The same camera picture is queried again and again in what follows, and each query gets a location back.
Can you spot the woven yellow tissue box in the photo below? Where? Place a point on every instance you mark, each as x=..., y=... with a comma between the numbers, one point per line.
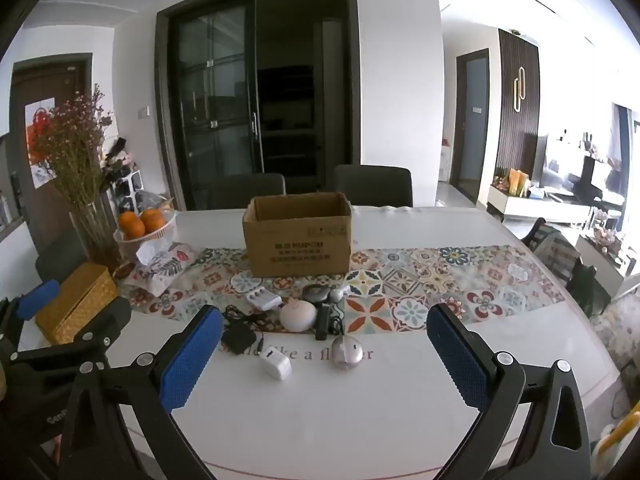
x=75, y=300

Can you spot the floral seat cushion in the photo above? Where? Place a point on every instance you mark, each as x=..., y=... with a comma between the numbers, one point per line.
x=620, y=330

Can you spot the yellow striped object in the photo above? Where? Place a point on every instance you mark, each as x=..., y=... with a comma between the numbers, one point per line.
x=622, y=430

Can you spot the black round device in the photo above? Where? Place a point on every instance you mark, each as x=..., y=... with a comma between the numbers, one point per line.
x=315, y=292

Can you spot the white round toy device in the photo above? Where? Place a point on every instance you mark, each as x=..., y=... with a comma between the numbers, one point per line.
x=297, y=316

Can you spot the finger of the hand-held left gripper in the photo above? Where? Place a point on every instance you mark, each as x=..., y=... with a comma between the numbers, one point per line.
x=112, y=312
x=37, y=299

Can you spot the gold loop wall decor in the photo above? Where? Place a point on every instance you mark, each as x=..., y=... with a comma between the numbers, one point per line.
x=515, y=95

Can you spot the dark dining chair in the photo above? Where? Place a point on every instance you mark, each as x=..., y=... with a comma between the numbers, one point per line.
x=60, y=260
x=595, y=285
x=245, y=191
x=372, y=185

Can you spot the white robot figure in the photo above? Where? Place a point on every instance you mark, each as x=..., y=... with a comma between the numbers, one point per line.
x=339, y=292

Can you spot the plaid chair cushion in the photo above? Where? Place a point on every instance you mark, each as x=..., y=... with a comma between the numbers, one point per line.
x=557, y=252

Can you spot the white battery charger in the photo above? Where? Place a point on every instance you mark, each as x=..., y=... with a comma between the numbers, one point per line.
x=262, y=301

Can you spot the black rectangular device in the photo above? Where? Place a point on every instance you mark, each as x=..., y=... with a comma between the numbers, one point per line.
x=322, y=322

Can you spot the orange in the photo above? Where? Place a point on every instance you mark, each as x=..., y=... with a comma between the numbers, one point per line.
x=154, y=220
x=131, y=225

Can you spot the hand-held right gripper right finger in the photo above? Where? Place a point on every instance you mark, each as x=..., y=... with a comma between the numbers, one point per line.
x=457, y=355

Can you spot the white plug adapter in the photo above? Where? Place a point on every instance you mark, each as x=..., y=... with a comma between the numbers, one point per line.
x=275, y=362

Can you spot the brown cardboard box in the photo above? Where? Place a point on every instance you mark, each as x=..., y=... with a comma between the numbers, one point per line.
x=295, y=250

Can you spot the patterned floral table runner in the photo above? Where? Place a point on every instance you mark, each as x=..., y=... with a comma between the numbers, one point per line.
x=410, y=285

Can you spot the brown wooden entrance door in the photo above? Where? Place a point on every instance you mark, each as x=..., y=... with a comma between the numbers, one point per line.
x=50, y=80

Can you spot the cluttered side cabinet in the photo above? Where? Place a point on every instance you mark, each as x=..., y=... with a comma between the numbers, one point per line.
x=122, y=180

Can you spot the dried flower bunch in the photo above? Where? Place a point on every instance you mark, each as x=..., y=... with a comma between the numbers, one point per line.
x=70, y=150

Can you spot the silver computer mouse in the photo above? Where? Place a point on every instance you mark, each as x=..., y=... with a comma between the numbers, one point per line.
x=346, y=352

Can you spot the red door poster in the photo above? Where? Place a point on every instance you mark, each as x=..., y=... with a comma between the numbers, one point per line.
x=39, y=120

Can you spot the flat screen television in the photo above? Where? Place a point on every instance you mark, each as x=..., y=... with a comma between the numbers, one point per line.
x=565, y=165

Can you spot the grey interior door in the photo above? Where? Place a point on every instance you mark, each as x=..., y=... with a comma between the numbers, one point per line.
x=472, y=125

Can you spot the leaf print tissue pouch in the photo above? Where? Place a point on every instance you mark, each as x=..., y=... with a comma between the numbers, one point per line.
x=165, y=262

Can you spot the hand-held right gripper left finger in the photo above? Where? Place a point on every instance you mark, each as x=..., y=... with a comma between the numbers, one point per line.
x=192, y=355

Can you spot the dark sliding glass door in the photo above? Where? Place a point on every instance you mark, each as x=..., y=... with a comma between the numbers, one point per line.
x=220, y=110

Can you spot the wall light switch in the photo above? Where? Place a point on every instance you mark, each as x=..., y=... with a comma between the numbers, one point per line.
x=144, y=112

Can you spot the dark slatted wall panel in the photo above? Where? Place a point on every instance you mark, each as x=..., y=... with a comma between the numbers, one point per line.
x=510, y=135

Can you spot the orange paper bags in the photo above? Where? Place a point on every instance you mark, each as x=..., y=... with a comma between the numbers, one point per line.
x=520, y=182

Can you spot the white fruit basket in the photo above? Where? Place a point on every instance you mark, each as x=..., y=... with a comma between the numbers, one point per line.
x=150, y=240

